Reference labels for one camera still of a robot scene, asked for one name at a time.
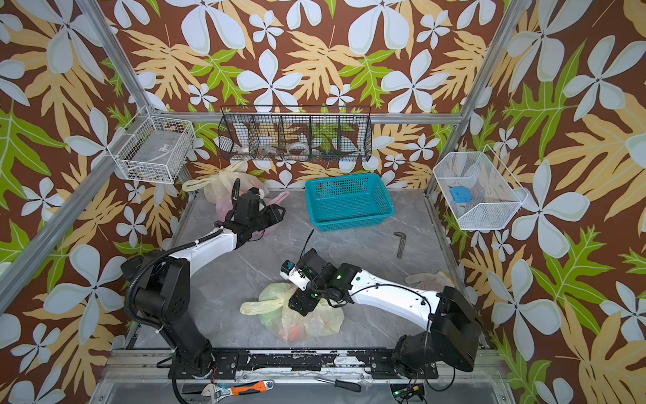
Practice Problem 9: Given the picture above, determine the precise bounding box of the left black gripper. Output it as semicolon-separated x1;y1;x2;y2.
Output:
250;204;287;235

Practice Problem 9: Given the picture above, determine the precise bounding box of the yellow plastic bag with fruit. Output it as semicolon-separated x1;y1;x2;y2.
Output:
240;283;345;343

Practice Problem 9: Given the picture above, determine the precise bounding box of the teal plastic basket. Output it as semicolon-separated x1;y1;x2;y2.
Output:
306;173;395;232

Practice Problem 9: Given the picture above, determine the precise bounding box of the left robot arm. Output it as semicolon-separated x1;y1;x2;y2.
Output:
120;179;286;377

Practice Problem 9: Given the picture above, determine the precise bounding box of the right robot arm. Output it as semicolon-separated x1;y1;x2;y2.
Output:
281;249;482;377

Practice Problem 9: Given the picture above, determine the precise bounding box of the pink plastic bag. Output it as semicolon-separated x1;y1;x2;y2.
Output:
215;190;291;238

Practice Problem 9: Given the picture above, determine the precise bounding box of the pale yellow bag at back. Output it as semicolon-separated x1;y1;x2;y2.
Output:
182;161;269;205

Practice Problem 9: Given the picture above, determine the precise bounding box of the grey allen key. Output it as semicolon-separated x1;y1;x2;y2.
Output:
394;232;407;259

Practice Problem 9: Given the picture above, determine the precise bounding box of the orange adjustable wrench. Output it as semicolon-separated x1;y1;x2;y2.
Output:
201;380;274;403

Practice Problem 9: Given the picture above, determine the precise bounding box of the blue object in basket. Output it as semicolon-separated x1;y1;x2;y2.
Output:
450;186;473;205

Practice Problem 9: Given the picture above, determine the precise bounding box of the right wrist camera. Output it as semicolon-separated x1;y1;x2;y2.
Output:
280;260;310;291

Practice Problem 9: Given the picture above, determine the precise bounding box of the white wire basket left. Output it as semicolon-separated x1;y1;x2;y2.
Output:
109;107;196;184

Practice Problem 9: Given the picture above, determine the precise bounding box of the white wire basket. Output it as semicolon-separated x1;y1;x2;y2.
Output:
109;107;196;184
433;146;529;232

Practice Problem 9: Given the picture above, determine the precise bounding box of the black wire basket rear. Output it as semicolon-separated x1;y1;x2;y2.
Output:
215;104;373;163

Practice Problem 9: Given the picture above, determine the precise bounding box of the black handled screwdriver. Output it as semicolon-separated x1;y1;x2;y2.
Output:
315;377;362;393

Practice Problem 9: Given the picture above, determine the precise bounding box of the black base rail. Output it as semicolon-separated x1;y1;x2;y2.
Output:
157;348;438;380

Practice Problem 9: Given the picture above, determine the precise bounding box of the white wire basket right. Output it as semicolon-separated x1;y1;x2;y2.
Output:
433;146;529;232

